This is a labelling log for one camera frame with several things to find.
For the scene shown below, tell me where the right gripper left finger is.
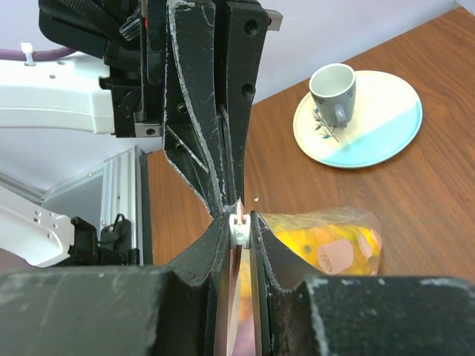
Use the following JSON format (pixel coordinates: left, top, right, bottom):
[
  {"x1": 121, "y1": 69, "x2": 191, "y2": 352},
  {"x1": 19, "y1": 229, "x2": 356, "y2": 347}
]
[{"x1": 1, "y1": 213, "x2": 230, "y2": 355}]

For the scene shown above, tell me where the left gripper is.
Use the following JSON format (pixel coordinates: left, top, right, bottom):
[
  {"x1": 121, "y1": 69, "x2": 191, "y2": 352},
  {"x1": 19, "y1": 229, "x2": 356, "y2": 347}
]
[{"x1": 39, "y1": 1, "x2": 226, "y2": 217}]

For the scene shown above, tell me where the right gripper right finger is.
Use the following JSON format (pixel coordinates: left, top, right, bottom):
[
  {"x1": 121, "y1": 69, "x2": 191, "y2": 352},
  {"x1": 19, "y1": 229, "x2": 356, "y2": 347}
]
[{"x1": 250, "y1": 213, "x2": 474, "y2": 355}]

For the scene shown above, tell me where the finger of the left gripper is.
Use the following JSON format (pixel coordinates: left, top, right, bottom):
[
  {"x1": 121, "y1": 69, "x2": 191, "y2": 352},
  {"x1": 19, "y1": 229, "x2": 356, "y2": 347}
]
[{"x1": 214, "y1": 1, "x2": 269, "y2": 204}]

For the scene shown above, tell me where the clear zip top bag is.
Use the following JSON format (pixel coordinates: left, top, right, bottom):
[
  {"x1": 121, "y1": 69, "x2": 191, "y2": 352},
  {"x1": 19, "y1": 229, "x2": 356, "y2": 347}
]
[{"x1": 214, "y1": 207, "x2": 381, "y2": 355}]

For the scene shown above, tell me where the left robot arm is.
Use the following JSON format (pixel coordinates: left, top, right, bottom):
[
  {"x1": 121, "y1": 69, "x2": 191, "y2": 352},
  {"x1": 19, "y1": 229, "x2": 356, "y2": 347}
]
[{"x1": 1, "y1": 1, "x2": 283, "y2": 268}]

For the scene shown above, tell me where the grey mug on plate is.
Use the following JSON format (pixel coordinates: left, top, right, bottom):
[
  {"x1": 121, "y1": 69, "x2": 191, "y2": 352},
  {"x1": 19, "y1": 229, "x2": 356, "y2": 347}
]
[{"x1": 309, "y1": 63, "x2": 356, "y2": 129}]

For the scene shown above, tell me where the cream and blue plate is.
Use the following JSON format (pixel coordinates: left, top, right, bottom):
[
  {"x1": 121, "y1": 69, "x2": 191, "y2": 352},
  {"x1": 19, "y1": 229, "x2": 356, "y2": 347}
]
[{"x1": 293, "y1": 70, "x2": 423, "y2": 169}]

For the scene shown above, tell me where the aluminium frame rail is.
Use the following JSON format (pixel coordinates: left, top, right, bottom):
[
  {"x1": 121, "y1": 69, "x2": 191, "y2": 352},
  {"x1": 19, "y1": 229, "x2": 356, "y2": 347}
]
[{"x1": 1, "y1": 147, "x2": 153, "y2": 268}]

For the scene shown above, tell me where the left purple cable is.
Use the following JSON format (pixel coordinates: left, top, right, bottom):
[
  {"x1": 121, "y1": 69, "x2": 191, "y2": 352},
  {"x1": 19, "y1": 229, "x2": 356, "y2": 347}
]
[{"x1": 0, "y1": 46, "x2": 77, "y2": 60}]

